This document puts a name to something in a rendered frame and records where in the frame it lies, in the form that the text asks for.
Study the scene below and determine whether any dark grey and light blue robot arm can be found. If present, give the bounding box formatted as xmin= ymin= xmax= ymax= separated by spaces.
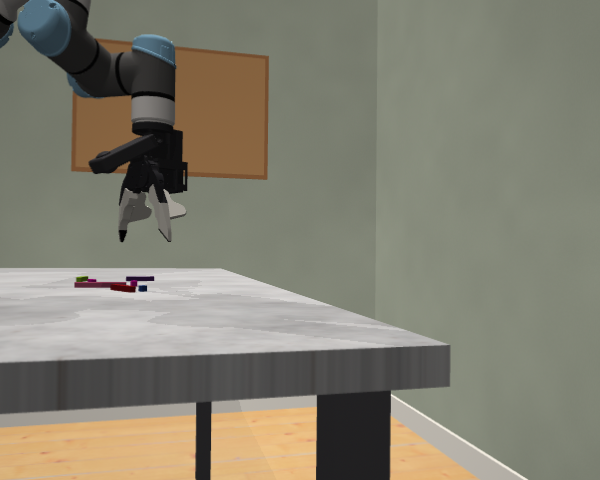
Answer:
xmin=0 ymin=0 xmax=177 ymax=174

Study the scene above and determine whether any red rod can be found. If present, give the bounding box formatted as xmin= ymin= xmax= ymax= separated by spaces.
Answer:
xmin=111 ymin=284 xmax=136 ymax=293

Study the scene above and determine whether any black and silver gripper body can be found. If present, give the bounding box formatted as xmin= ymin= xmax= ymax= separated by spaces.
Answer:
xmin=126 ymin=121 xmax=188 ymax=194

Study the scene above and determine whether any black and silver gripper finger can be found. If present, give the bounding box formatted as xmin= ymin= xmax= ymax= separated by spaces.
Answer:
xmin=118 ymin=174 xmax=152 ymax=242
xmin=148 ymin=165 xmax=186 ymax=242

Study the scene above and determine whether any pink rod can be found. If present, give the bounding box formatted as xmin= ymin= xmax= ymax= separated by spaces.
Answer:
xmin=74 ymin=282 xmax=126 ymax=288

